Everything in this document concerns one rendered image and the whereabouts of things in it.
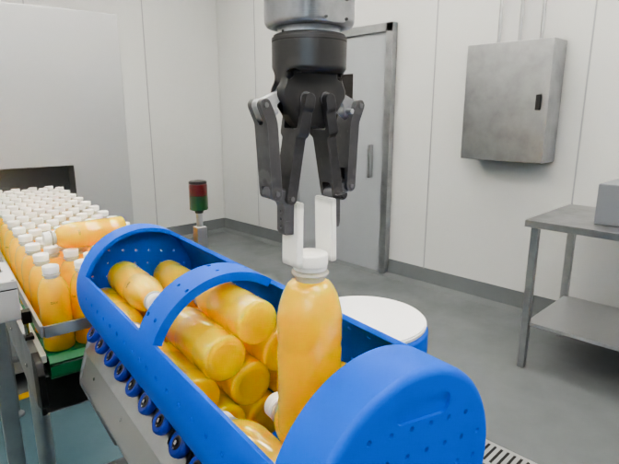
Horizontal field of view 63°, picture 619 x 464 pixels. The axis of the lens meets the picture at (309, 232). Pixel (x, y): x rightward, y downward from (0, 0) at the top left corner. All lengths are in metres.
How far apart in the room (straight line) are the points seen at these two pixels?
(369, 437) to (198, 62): 5.99
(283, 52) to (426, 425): 0.41
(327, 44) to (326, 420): 0.36
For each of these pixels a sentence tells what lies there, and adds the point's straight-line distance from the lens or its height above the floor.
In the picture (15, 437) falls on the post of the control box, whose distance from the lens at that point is 1.65.
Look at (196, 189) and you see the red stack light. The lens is 1.75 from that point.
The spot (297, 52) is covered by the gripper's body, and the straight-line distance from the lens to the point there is 0.50.
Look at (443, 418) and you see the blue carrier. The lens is 0.61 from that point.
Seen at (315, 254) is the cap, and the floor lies 1.34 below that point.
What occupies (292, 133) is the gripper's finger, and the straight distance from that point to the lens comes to 0.51.
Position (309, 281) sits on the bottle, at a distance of 0.54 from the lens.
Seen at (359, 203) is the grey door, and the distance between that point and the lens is 4.83.
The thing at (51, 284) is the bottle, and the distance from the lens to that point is 1.40.
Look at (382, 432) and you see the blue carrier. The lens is 0.54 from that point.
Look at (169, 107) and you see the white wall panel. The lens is 6.11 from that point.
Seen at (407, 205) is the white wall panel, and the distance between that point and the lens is 4.55.
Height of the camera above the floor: 1.49
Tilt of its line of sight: 13 degrees down
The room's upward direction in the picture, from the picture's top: straight up
